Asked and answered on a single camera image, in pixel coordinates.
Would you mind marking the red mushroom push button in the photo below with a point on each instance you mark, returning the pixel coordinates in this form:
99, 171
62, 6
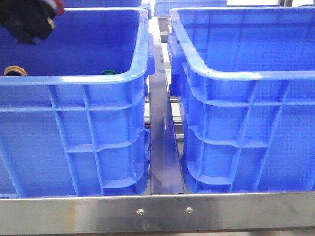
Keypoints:
57, 5

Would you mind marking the yellow mushroom push button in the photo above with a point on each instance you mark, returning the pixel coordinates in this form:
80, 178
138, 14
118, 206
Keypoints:
14, 70

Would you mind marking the right blue plastic bin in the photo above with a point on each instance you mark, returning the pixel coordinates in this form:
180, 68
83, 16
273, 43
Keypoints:
245, 78

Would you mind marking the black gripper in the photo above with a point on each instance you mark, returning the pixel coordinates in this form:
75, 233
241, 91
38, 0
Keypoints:
27, 20

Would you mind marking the left blue plastic bin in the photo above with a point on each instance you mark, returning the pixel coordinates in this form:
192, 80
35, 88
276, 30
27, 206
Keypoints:
66, 129

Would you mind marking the blue plastic bin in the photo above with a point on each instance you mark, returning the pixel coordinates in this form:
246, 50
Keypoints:
66, 129
245, 78

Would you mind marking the rear left blue bin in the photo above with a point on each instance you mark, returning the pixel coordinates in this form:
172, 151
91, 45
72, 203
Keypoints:
107, 3

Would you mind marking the rear right blue bin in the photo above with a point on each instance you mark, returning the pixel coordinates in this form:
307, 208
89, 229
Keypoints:
162, 7

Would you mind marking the steel shelf front rail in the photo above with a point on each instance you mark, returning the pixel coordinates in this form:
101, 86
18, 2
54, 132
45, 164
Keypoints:
157, 213

